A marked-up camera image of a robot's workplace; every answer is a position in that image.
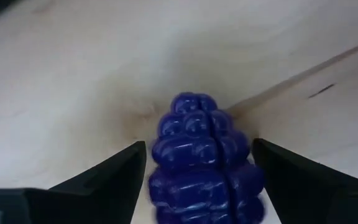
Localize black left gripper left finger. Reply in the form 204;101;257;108
0;141;147;224

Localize purple ball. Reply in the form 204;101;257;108
147;91;266;224

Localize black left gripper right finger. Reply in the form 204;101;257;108
252;138;358;224

